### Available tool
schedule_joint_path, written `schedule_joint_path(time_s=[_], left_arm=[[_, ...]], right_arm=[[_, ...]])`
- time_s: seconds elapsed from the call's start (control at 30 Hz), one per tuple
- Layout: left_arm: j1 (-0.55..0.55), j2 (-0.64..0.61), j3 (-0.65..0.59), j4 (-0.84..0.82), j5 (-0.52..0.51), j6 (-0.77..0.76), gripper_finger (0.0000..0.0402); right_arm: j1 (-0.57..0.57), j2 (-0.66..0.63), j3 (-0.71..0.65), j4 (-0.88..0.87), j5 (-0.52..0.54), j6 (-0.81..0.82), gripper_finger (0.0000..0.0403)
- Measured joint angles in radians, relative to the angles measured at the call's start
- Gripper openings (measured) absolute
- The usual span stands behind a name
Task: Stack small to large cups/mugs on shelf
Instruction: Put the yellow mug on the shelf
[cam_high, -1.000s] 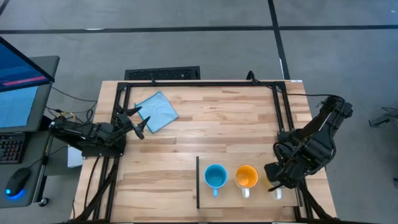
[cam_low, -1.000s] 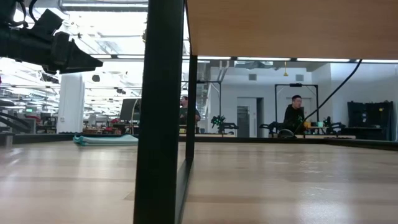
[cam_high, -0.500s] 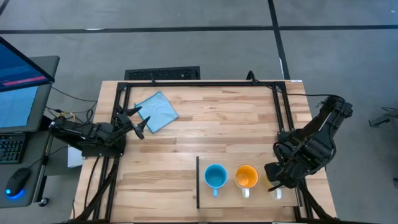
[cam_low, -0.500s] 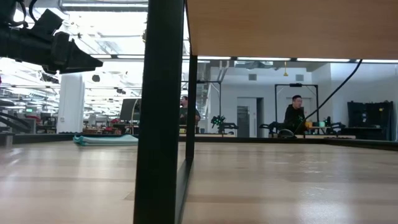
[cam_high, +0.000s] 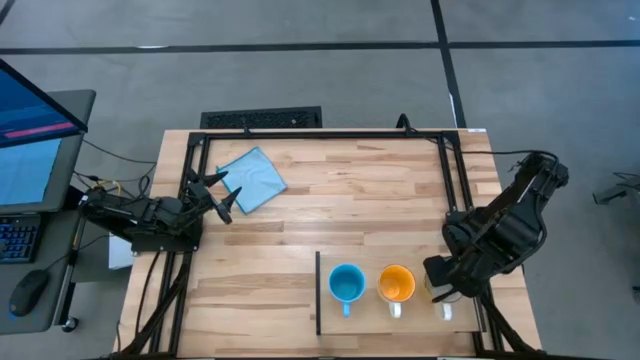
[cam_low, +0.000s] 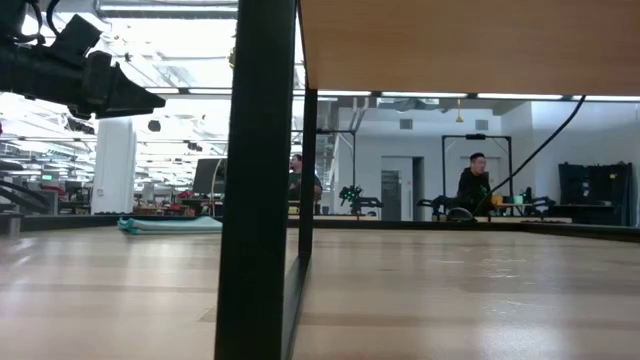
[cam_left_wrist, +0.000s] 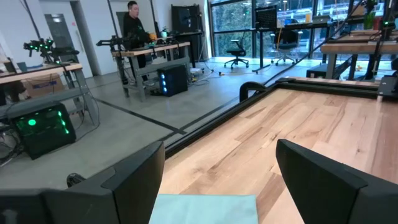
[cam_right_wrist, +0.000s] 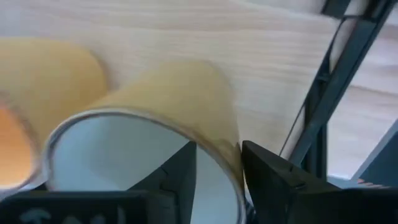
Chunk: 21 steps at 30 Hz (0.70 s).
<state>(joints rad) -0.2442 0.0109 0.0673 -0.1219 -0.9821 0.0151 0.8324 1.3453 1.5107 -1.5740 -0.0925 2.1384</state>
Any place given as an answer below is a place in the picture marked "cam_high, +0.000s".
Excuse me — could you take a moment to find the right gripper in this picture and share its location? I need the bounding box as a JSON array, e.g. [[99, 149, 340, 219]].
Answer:
[[422, 253, 484, 305]]

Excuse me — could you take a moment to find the black vented box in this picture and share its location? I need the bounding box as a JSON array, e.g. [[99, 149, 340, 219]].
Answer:
[[199, 105, 324, 130]]

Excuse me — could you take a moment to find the grey desk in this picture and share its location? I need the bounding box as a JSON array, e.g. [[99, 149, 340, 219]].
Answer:
[[0, 88, 97, 335]]

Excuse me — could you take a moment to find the light blue cloth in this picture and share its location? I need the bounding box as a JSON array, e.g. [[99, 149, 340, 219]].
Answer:
[[215, 146, 289, 215]]

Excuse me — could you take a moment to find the blue mug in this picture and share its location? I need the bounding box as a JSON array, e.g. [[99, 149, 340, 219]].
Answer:
[[327, 263, 367, 319]]

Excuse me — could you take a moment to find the black computer mouse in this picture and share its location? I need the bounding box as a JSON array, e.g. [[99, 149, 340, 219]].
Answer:
[[8, 268, 51, 318]]

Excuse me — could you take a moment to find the black keyboard blue backlight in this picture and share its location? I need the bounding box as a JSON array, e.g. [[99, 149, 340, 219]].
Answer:
[[0, 213, 43, 265]]

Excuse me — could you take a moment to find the orange mug white handle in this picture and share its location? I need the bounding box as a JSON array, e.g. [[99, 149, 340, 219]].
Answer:
[[376, 263, 417, 320]]

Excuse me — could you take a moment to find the yellow mug white handle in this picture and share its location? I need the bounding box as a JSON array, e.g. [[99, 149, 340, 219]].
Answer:
[[423, 272, 465, 322]]

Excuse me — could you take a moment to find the white box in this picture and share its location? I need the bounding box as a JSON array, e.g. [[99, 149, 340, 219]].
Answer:
[[108, 233, 135, 271]]

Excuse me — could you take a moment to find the black aluminium table frame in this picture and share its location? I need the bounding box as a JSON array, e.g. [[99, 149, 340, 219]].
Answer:
[[115, 127, 546, 360]]

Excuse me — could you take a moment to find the computer monitor blue screen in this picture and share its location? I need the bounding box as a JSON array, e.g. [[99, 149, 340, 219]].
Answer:
[[0, 58, 90, 150]]

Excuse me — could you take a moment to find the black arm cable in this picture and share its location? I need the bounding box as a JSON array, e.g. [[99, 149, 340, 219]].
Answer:
[[442, 142, 560, 164]]

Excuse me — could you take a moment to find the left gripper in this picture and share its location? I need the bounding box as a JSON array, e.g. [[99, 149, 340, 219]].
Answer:
[[172, 168, 244, 225]]

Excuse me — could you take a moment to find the dark floor object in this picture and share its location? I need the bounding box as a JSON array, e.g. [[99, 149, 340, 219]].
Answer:
[[592, 171, 640, 206]]

